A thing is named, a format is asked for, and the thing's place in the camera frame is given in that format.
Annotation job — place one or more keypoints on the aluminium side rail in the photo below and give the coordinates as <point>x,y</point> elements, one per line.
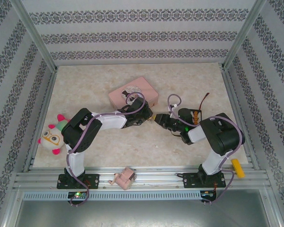
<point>236,94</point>
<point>43,106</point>

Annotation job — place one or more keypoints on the right aluminium frame post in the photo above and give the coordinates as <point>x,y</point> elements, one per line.
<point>243,33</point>

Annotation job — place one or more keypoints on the right circuit board with LED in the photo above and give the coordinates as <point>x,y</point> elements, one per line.
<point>209,194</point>

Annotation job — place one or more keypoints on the right aluminium side rail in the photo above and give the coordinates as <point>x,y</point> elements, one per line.
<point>236,94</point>

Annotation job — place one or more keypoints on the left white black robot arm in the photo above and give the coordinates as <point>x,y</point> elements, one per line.
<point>111,121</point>

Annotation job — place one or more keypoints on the left aluminium frame post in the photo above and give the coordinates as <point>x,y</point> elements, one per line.
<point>35,35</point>

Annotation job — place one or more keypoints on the pink tin with couple print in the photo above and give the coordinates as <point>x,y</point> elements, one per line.
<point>146,87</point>

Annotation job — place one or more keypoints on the left circuit board with LED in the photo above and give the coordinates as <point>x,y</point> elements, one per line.
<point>78,195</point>

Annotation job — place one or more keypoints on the grey metal sheet panel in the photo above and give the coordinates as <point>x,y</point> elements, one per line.
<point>144,214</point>

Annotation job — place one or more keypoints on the black box with orange label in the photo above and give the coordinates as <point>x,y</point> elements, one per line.
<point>196,116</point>

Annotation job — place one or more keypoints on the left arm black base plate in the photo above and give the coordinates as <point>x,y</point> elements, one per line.
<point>92,180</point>

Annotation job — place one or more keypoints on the yellow plastic block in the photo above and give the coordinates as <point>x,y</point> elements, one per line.
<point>237,168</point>

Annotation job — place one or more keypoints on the aluminium front rail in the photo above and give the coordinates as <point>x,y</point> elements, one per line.
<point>156,175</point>

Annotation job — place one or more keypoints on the white pink plush toy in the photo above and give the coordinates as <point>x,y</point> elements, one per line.
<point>50,139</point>

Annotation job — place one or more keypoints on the circuit board with led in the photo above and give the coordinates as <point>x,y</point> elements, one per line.
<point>209,194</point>
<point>78,195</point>

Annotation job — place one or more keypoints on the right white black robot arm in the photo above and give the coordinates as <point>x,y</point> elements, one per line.
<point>217,132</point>

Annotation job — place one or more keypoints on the left aluminium side rail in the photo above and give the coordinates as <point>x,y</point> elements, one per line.
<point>43,106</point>

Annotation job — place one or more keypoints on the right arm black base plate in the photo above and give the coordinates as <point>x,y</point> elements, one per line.
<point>190,180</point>

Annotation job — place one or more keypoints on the aluminium frame post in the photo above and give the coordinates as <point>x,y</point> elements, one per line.
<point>243,33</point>
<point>35,35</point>

